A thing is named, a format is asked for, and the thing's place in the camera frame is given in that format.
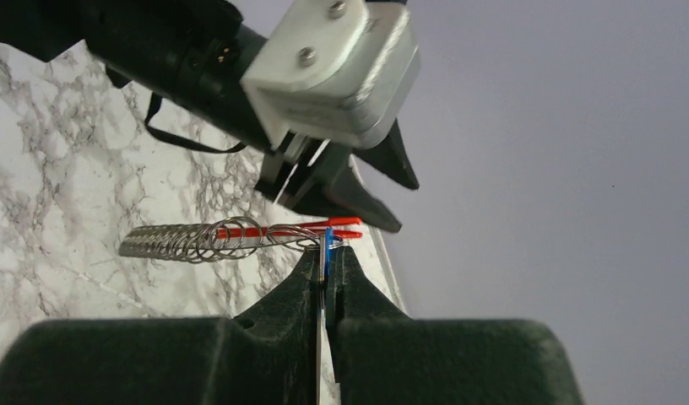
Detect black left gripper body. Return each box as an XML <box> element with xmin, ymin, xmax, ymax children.
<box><xmin>81</xmin><ymin>0</ymin><xmax>357</xmax><ymax>205</ymax></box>

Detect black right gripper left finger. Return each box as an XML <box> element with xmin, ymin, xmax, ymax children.
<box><xmin>0</xmin><ymin>252</ymin><xmax>320</xmax><ymax>404</ymax></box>

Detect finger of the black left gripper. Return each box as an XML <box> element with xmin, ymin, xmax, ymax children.
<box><xmin>353</xmin><ymin>120</ymin><xmax>420</xmax><ymax>190</ymax></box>
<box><xmin>255</xmin><ymin>143</ymin><xmax>402</xmax><ymax>234</ymax></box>

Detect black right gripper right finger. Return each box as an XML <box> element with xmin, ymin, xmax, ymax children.
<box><xmin>325</xmin><ymin>247</ymin><xmax>583</xmax><ymax>404</ymax></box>

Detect blue capped silver key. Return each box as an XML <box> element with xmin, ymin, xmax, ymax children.
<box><xmin>316</xmin><ymin>227</ymin><xmax>341</xmax><ymax>404</ymax></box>

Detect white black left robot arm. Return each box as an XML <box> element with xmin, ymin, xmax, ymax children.
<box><xmin>0</xmin><ymin>1</ymin><xmax>420</xmax><ymax>233</ymax></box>

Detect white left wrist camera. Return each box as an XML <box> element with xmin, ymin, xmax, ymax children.
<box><xmin>241</xmin><ymin>1</ymin><xmax>420</xmax><ymax>149</ymax></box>

